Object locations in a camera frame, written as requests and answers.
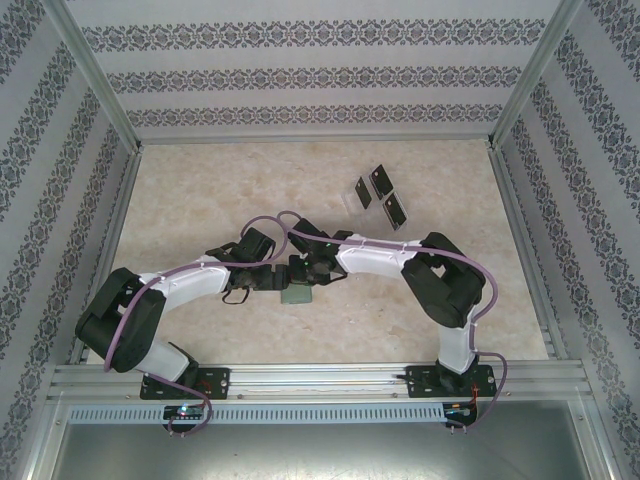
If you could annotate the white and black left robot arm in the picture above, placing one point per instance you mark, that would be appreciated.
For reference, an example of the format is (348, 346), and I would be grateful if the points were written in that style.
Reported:
(190, 285)

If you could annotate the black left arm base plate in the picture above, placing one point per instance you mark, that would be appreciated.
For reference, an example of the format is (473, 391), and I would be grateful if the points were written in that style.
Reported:
(215, 382)

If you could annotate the aluminium mounting rail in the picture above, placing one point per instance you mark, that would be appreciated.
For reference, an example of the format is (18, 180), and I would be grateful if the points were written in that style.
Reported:
(320, 382)

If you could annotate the green card holder wallet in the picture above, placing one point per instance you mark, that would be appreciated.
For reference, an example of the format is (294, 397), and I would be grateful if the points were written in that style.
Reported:
(297, 296)

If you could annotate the aluminium side rail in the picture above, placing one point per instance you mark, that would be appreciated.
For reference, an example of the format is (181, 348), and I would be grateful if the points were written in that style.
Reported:
(530, 255)
(107, 240)

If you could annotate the clear acrylic card stand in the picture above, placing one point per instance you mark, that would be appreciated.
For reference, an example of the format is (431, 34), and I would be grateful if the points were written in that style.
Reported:
(367, 220)

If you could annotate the small controller circuit board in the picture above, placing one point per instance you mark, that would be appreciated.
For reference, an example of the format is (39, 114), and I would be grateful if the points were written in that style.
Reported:
(184, 412)
(459, 409)

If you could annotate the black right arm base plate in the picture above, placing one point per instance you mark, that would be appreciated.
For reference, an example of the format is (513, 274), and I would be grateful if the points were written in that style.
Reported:
(420, 382)

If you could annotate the grey metal sheet panel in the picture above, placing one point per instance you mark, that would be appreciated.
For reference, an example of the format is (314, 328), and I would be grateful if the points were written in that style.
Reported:
(320, 455)

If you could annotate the black VIP card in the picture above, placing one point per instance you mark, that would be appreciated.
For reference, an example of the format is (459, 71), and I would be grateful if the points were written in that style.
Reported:
(381, 181)
(395, 212)
(363, 192)

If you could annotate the aluminium frame post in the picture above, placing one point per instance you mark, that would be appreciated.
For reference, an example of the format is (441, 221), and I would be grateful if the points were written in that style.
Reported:
(92, 75)
(537, 75)

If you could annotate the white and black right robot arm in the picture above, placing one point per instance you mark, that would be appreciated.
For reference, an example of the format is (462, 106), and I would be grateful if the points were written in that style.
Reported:
(370, 260)

